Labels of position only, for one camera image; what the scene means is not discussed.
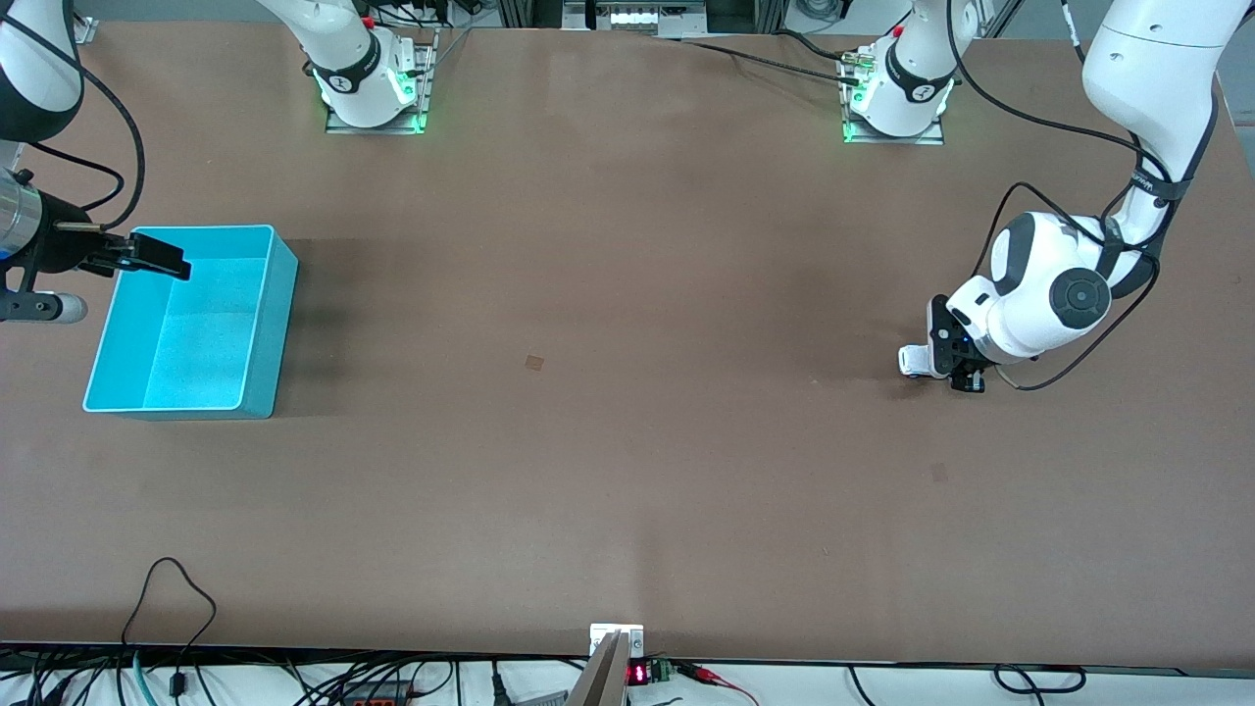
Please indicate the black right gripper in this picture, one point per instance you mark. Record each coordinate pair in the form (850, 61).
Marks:
(61, 247)

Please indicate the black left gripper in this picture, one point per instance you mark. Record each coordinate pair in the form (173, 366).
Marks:
(971, 377)

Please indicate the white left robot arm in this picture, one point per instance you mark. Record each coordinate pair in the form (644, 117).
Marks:
(1147, 59)

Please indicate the cyan plastic bin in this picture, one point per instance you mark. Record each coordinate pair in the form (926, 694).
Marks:
(206, 333)

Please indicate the red clip lead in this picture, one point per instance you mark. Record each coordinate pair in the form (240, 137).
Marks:
(701, 673)

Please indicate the metal equipment box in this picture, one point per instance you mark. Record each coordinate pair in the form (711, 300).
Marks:
(637, 18)

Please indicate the red digit display module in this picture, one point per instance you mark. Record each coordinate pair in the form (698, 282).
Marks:
(639, 675)

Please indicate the grey metal bar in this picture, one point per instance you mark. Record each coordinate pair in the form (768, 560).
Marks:
(603, 681)

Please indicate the orange connector block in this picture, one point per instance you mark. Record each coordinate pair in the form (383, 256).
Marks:
(377, 698)

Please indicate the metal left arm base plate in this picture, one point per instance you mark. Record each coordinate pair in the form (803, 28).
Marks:
(931, 139)

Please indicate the aluminium frame profile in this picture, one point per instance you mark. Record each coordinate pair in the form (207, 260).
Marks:
(86, 29)

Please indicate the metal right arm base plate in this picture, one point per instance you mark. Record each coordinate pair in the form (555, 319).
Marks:
(377, 129)

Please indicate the white metal bracket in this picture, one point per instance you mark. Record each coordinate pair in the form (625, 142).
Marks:
(600, 632)

